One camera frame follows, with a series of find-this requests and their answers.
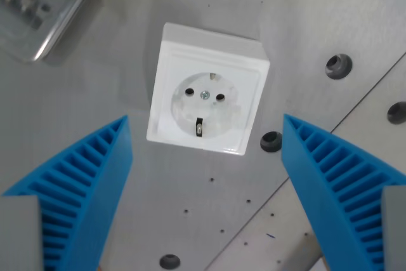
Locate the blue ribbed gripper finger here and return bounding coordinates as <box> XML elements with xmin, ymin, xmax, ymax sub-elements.
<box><xmin>0</xmin><ymin>114</ymin><xmax>133</xmax><ymax>271</ymax></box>
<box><xmin>280</xmin><ymin>113</ymin><xmax>406</xmax><ymax>271</ymax></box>

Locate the dark grey round hole plug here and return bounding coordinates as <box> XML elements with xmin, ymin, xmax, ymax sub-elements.
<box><xmin>386</xmin><ymin>102</ymin><xmax>406</xmax><ymax>124</ymax></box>
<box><xmin>159</xmin><ymin>254</ymin><xmax>181</xmax><ymax>270</ymax></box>
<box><xmin>259</xmin><ymin>130</ymin><xmax>283</xmax><ymax>154</ymax></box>
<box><xmin>325</xmin><ymin>53</ymin><xmax>353</xmax><ymax>80</ymax></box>

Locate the transparent plastic relay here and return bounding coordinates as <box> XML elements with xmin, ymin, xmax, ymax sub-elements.
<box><xmin>0</xmin><ymin>0</ymin><xmax>89</xmax><ymax>64</ymax></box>

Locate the white wall power socket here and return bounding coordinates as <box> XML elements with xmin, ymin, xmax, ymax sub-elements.
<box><xmin>146</xmin><ymin>22</ymin><xmax>271</xmax><ymax>157</ymax></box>

